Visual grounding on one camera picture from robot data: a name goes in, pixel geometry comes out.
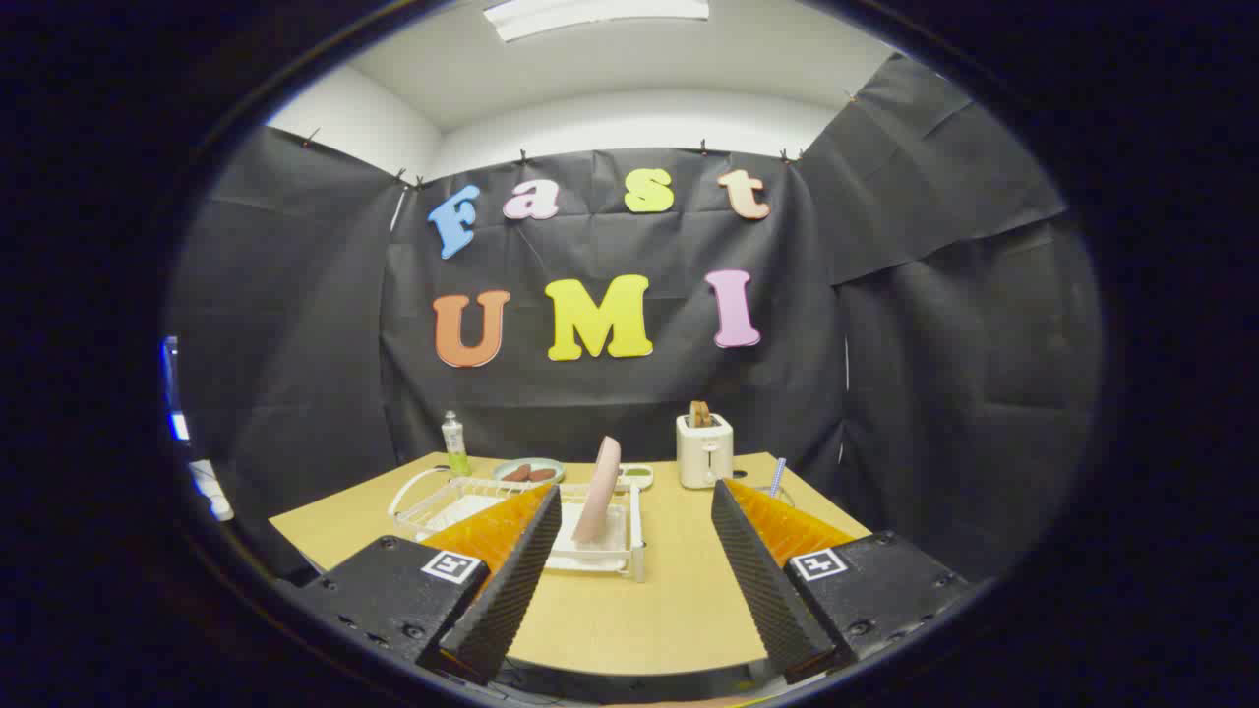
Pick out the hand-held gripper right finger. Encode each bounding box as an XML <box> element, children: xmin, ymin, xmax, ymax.
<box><xmin>710</xmin><ymin>479</ymin><xmax>975</xmax><ymax>686</ymax></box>

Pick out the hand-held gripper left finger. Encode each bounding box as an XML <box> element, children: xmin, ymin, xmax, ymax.
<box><xmin>292</xmin><ymin>482</ymin><xmax>564</xmax><ymax>687</ymax></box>

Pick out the white wire dish rack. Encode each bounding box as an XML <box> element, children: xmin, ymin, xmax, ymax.
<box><xmin>388</xmin><ymin>466</ymin><xmax>647</xmax><ymax>583</ymax></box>

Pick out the pink plate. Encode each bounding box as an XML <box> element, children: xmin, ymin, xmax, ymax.
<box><xmin>573</xmin><ymin>436</ymin><xmax>623</xmax><ymax>545</ymax></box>

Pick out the light blue plate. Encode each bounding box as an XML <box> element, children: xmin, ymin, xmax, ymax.
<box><xmin>492</xmin><ymin>457</ymin><xmax>567</xmax><ymax>485</ymax></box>

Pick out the white toaster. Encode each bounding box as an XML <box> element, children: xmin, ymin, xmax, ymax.
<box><xmin>676</xmin><ymin>413</ymin><xmax>735</xmax><ymax>490</ymax></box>

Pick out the green and white bottle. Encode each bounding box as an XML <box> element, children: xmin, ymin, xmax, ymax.
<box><xmin>441</xmin><ymin>410</ymin><xmax>471</xmax><ymax>478</ymax></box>

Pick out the black backdrop cloth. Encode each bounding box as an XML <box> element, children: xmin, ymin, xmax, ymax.
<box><xmin>167</xmin><ymin>54</ymin><xmax>1103</xmax><ymax>581</ymax></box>

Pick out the ceiling light panel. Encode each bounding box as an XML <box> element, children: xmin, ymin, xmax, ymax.
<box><xmin>482</xmin><ymin>0</ymin><xmax>711</xmax><ymax>43</ymax></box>

